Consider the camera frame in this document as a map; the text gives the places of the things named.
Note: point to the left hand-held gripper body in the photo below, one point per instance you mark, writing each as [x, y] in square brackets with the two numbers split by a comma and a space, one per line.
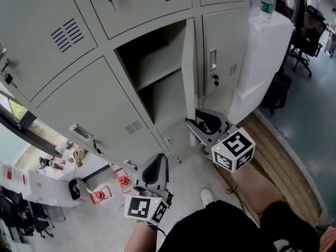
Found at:
[139, 206]

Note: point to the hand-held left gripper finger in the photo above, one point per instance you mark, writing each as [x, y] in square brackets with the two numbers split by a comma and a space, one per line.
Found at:
[164, 172]
[140, 172]

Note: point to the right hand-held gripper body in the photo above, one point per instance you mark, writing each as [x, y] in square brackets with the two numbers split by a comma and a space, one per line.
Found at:
[233, 151]

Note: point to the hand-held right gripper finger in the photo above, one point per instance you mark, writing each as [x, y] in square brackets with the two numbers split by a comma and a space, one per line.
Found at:
[200, 134]
[220, 117]

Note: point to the grey locker door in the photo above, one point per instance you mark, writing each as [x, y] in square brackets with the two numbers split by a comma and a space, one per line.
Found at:
[189, 75]

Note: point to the grey metal locker cabinet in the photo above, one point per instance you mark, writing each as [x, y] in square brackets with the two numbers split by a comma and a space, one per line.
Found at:
[78, 75]

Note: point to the person's right forearm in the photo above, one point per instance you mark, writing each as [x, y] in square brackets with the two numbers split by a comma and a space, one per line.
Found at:
[257, 190]

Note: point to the person's left forearm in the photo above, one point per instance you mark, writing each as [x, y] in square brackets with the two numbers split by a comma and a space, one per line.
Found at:
[141, 237]

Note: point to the clear water jug red cap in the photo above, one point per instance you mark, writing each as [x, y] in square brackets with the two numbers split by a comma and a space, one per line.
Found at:
[118, 171]
[123, 182]
[101, 194]

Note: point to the wooden slat platform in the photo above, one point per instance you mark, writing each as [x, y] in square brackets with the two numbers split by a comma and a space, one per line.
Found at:
[278, 161]

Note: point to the person's right white shoe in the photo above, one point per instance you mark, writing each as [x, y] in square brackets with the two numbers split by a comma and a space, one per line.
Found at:
[207, 196]

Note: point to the small white appliance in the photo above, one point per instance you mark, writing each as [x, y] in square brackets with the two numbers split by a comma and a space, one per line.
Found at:
[78, 190]

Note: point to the brown paper bag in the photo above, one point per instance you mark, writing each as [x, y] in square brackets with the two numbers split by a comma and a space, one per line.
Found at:
[79, 155]

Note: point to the black backpack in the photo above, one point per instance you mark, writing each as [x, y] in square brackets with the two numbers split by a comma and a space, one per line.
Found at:
[278, 90]

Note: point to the person's black clothing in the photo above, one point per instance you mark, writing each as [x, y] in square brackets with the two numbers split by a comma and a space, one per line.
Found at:
[210, 230]

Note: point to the white foam box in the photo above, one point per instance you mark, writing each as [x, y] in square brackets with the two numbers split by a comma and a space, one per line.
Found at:
[265, 51]

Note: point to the dark jar with white label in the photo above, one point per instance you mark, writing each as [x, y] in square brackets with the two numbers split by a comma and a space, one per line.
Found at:
[56, 165]

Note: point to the flat white box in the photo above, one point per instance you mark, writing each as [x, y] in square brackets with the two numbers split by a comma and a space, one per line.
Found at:
[50, 190]

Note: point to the dark metal cup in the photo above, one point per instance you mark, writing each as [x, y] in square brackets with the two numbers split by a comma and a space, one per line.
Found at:
[44, 161]

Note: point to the black swivel chair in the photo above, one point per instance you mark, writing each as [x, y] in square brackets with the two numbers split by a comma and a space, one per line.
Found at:
[23, 211]

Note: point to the clear water bottle green label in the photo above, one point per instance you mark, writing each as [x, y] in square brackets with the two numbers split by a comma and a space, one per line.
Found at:
[267, 9]

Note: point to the black mesh office chair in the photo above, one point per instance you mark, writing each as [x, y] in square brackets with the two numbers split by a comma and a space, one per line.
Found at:
[309, 35]

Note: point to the clear plastic bag red label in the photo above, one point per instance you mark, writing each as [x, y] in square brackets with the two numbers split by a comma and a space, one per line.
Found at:
[13, 177]

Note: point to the dark hanging jacket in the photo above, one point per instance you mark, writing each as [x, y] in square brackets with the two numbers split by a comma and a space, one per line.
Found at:
[291, 1]

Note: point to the black window frame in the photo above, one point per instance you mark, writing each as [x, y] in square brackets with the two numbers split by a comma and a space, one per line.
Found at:
[23, 130]

